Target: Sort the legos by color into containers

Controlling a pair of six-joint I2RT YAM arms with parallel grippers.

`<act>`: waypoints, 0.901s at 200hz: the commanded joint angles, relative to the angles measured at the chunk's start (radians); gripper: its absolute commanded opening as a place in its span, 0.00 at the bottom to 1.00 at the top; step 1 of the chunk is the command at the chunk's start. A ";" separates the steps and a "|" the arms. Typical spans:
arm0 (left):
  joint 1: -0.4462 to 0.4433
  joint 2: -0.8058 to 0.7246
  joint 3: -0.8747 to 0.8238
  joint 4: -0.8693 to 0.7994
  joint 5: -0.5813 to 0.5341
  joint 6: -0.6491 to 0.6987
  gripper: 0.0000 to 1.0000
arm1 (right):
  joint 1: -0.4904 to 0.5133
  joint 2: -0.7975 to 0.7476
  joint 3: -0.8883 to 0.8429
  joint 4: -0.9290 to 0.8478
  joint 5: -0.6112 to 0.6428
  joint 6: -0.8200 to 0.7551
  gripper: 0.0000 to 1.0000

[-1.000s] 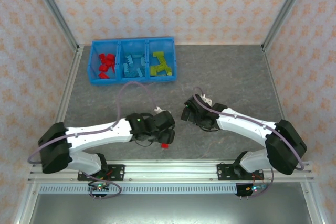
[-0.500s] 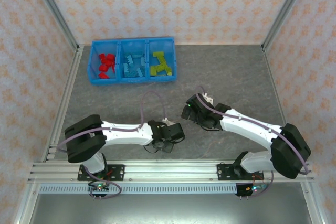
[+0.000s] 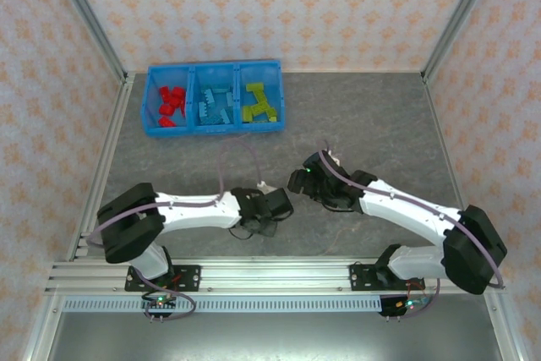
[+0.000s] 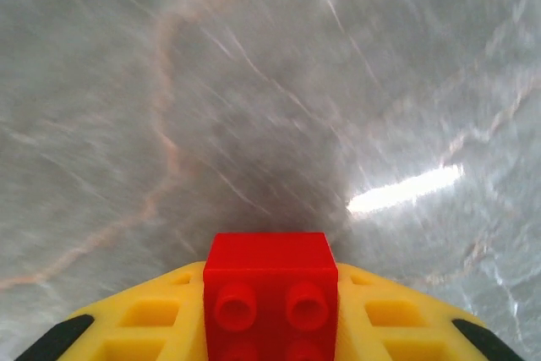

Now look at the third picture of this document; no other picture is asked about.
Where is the small circuit board with LEDs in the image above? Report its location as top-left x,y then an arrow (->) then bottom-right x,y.
379,294 -> 433,320
141,295 -> 178,320

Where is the long aluminium mounting rail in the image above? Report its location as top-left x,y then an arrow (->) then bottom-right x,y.
44,257 -> 507,295

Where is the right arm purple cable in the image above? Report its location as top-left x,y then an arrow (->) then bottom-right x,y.
323,139 -> 506,320

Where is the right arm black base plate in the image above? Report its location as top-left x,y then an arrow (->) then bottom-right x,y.
348,263 -> 425,293

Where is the slotted grey cable duct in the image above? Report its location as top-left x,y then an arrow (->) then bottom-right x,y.
62,298 -> 384,314

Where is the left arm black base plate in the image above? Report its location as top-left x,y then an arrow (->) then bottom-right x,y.
124,265 -> 202,293

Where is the aluminium table side rail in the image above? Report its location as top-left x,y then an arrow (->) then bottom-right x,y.
421,72 -> 473,214
65,72 -> 137,261

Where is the aluminium frame post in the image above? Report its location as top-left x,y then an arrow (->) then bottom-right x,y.
44,0 -> 130,83
421,0 -> 505,83

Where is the short aluminium frame rail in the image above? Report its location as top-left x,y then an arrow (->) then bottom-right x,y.
483,293 -> 525,361
20,293 -> 67,361

